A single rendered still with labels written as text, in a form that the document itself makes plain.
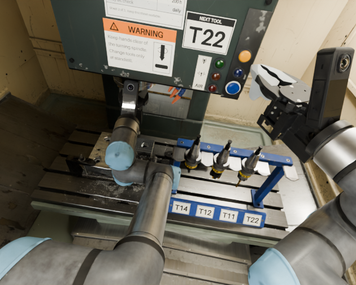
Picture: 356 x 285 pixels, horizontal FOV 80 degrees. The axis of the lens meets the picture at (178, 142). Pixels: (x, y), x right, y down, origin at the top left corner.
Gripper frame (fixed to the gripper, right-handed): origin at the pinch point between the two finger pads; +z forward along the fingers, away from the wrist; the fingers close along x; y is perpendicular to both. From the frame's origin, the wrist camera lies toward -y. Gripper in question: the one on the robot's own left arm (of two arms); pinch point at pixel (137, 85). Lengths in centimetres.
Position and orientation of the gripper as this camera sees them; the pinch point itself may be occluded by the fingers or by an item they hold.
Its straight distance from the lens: 84.1
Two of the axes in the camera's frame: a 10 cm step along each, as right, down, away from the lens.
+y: -1.3, 6.8, 7.3
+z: 0.1, -7.3, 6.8
